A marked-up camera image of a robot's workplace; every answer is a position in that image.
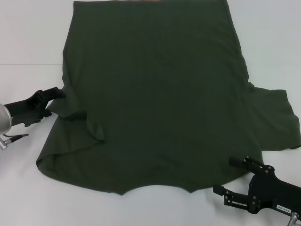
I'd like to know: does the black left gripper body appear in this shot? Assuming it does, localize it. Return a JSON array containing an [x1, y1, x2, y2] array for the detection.
[[3, 91, 53, 128]]

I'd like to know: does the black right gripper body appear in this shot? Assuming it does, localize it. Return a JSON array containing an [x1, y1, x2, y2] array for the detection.
[[247, 166, 301, 215]]

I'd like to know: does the dark green t-shirt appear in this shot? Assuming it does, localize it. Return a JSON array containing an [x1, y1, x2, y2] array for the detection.
[[35, 0, 301, 196]]

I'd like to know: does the silver knurled plug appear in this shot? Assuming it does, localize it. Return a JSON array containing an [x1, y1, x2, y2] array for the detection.
[[288, 212, 301, 226]]

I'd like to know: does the grey cable with metal connector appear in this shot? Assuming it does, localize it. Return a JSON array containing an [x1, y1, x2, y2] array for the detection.
[[0, 133, 30, 151]]

